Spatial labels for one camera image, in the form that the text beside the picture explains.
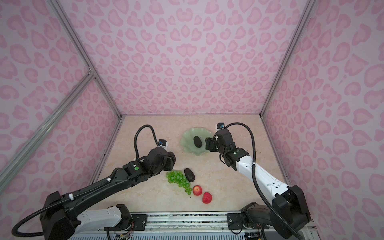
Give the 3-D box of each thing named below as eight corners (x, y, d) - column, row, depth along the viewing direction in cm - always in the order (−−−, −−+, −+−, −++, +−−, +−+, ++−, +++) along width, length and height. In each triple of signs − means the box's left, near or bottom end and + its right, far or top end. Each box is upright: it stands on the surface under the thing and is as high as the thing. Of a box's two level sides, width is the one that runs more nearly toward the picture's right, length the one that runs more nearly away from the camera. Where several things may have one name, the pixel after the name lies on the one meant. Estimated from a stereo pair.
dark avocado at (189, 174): (189, 184, 87) (189, 181, 84) (183, 173, 91) (182, 170, 88) (196, 179, 89) (196, 177, 85) (189, 169, 93) (188, 166, 90)
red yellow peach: (192, 195, 83) (192, 193, 80) (193, 187, 86) (192, 185, 83) (202, 195, 83) (202, 193, 80) (202, 187, 86) (202, 185, 83)
